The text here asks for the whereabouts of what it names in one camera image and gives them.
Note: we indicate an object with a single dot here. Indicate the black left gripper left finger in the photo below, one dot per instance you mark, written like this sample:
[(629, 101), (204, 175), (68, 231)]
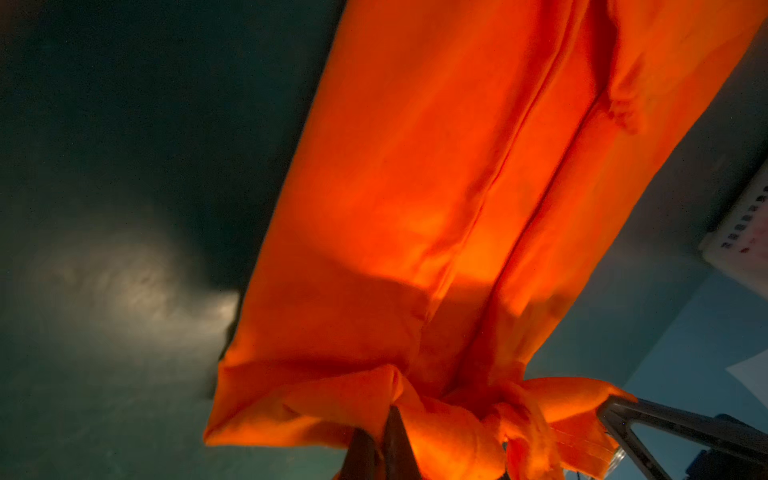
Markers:
[(361, 460)]

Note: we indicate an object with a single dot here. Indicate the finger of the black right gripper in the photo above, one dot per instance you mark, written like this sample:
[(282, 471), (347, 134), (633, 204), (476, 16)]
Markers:
[(732, 449)]

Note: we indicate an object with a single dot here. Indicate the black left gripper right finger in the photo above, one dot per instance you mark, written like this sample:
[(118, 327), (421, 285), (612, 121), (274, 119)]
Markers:
[(399, 459)]

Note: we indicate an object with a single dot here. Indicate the orange t shirt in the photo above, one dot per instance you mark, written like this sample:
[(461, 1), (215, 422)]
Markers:
[(464, 167)]

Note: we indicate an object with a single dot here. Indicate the white perforated plastic basket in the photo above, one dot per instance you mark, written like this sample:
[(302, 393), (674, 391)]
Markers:
[(738, 246)]

